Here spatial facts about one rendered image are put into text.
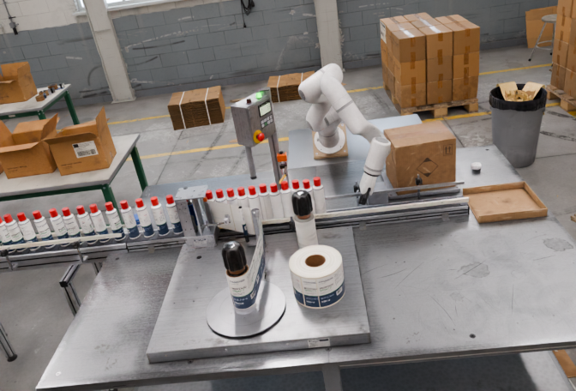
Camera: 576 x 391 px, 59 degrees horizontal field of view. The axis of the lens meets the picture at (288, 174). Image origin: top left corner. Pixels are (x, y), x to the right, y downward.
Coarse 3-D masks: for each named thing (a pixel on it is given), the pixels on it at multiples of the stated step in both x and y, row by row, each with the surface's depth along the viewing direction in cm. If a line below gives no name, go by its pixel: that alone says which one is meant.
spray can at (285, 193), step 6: (282, 186) 238; (282, 192) 239; (288, 192) 239; (282, 198) 241; (288, 198) 240; (282, 204) 243; (288, 204) 241; (288, 210) 243; (288, 216) 244; (294, 216) 246
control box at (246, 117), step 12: (252, 96) 233; (264, 96) 231; (240, 108) 223; (252, 108) 223; (240, 120) 226; (252, 120) 224; (240, 132) 230; (252, 132) 226; (264, 132) 233; (240, 144) 233; (252, 144) 229
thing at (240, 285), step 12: (228, 252) 180; (240, 252) 181; (228, 264) 182; (240, 264) 182; (228, 276) 184; (240, 276) 183; (240, 288) 186; (252, 288) 190; (240, 300) 188; (252, 300) 191; (240, 312) 191
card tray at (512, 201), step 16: (464, 192) 253; (480, 192) 253; (496, 192) 251; (512, 192) 249; (528, 192) 246; (480, 208) 241; (496, 208) 239; (512, 208) 237; (528, 208) 235; (544, 208) 227
